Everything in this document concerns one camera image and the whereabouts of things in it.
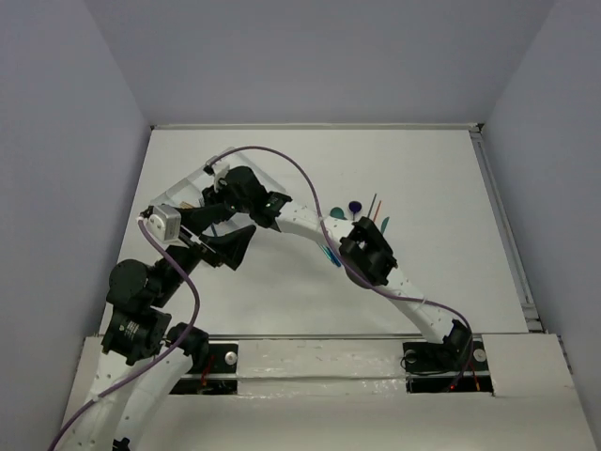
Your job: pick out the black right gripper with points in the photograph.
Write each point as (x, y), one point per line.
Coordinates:
(210, 195)

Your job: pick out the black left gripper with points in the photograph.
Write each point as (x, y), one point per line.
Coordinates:
(198, 244)

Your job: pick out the teal plastic spoon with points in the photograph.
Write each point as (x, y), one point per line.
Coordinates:
(337, 213)

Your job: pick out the blue plastic knife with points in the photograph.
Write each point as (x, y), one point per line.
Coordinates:
(331, 256)

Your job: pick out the dark purple plastic spoon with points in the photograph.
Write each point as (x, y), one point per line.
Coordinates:
(354, 207)

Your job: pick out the orange chopstick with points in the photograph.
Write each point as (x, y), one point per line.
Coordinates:
(377, 210)

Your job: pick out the green plastic knife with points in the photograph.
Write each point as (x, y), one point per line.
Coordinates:
(384, 224)

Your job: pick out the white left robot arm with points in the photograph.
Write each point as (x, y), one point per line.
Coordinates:
(151, 339)

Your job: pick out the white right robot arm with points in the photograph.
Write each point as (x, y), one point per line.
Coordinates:
(360, 247)

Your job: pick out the clear divided utensil tray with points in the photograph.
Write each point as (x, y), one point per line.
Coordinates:
(190, 188)

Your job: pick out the dark thin chopstick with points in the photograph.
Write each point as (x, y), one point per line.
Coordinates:
(372, 204)

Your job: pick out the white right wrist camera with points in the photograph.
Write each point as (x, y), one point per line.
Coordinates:
(217, 171)

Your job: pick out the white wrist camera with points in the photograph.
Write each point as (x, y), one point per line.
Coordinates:
(162, 222)
(217, 171)

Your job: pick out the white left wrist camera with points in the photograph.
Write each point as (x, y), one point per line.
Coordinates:
(162, 222)

